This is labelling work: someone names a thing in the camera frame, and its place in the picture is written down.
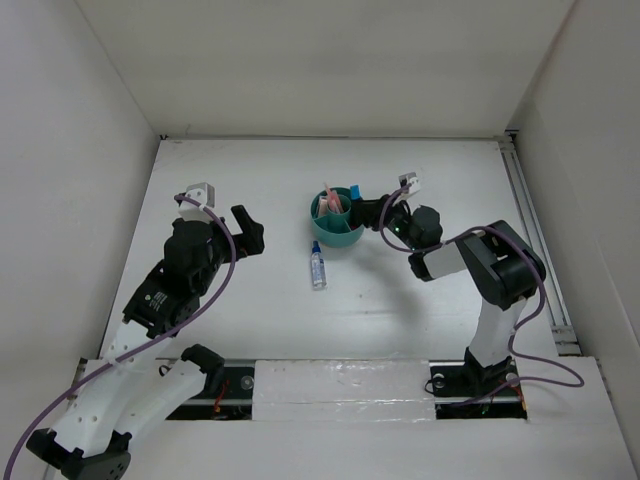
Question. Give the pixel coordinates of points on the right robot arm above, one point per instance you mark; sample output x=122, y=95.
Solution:
x=505, y=271

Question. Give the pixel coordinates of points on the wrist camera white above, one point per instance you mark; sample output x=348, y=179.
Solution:
x=194, y=200
x=409, y=185

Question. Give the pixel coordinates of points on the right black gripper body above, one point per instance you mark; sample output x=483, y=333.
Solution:
x=398, y=221

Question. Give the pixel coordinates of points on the red pink pen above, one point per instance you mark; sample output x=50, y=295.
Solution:
x=327, y=189

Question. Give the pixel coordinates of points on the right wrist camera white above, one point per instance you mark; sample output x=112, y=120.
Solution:
x=409, y=185

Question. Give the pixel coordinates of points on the black marker blue cap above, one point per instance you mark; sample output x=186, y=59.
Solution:
x=355, y=192

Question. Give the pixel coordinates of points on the clear spray bottle blue cap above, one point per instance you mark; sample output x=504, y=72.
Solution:
x=317, y=267

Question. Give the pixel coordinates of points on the teal round compartment organizer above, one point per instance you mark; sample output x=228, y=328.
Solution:
x=333, y=230

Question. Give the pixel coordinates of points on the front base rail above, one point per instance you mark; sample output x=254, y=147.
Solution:
x=342, y=391

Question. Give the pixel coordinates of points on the aluminium rail right side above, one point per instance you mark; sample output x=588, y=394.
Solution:
x=561, y=327

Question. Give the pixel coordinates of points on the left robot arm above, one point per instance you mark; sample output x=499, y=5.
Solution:
x=109, y=412

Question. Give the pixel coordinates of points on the pink purple pen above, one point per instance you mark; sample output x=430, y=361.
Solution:
x=334, y=202

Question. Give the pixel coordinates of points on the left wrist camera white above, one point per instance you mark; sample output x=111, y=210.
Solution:
x=194, y=200

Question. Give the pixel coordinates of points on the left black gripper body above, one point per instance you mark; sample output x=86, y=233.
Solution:
x=222, y=254

